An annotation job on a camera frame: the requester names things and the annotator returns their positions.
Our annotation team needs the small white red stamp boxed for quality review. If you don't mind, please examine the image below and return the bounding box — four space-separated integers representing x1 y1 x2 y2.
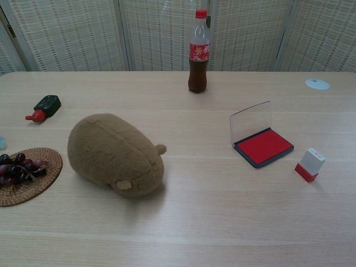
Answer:
294 147 327 184

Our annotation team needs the cola bottle red cap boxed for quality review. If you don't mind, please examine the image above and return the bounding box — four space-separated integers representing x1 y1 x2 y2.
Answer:
187 8 211 94

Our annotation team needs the brown plush toy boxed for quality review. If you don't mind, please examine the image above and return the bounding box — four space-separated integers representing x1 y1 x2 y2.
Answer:
67 113 167 199

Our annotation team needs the red ink pad case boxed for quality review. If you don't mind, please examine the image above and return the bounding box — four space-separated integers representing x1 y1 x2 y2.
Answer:
229 101 295 169

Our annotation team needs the woven folding screen panel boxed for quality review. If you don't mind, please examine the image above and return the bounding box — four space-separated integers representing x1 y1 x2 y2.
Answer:
118 0 217 72
0 0 131 72
274 0 356 73
0 5 28 76
211 0 294 72

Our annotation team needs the black red small device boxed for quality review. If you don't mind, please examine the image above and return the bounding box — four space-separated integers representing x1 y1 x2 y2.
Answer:
25 95 62 123

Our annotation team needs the round woven rattan coaster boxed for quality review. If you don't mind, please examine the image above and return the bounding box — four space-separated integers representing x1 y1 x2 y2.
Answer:
0 147 63 208

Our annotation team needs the dark red grape bunch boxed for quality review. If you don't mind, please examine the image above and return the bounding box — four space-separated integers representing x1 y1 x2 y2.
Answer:
0 152 48 186

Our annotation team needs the white round cable grommet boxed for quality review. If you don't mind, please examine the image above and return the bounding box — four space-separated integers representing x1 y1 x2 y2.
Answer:
304 78 330 91

